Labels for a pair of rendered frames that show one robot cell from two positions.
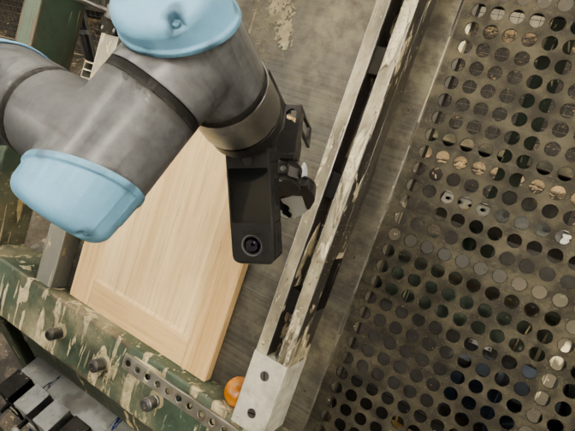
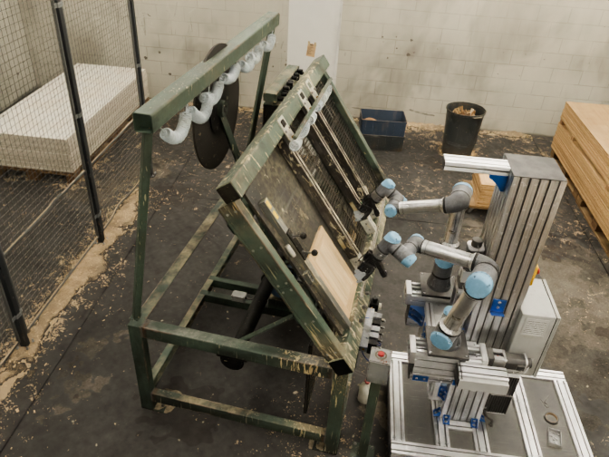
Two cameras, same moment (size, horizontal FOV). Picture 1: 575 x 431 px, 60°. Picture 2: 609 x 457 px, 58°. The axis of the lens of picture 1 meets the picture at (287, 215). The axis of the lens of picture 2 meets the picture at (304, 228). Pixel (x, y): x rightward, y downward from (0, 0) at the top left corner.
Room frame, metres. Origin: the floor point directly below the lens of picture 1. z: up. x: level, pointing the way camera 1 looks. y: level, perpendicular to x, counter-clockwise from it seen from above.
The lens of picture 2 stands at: (1.94, 2.62, 3.21)
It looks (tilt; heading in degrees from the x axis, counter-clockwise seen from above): 34 degrees down; 247
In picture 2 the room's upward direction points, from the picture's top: 4 degrees clockwise
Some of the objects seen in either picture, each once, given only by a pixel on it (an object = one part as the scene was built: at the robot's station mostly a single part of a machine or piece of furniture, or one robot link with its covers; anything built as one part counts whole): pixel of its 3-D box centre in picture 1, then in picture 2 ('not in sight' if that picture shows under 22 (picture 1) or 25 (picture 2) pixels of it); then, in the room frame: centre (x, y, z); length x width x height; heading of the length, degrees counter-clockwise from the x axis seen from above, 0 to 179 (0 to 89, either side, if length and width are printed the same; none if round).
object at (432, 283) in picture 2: not in sight; (439, 278); (0.11, 0.48, 1.09); 0.15 x 0.15 x 0.10
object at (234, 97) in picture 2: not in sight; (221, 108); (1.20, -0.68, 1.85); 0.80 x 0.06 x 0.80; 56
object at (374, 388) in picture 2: not in sight; (369, 417); (0.67, 0.81, 0.37); 0.06 x 0.06 x 0.75; 56
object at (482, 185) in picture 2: not in sight; (488, 189); (-2.09, -1.66, 0.20); 0.61 x 0.53 x 0.40; 63
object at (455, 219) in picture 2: not in sight; (454, 224); (0.02, 0.37, 1.41); 0.15 x 0.12 x 0.55; 47
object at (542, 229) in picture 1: (529, 213); not in sight; (0.78, -0.49, 1.05); 0.14 x 0.06 x 0.05; 56
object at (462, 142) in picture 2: not in sight; (460, 131); (-2.51, -2.89, 0.33); 0.52 x 0.51 x 0.65; 63
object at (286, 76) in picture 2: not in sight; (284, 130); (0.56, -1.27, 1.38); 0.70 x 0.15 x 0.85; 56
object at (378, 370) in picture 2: not in sight; (379, 365); (0.67, 0.81, 0.84); 0.12 x 0.12 x 0.18; 56
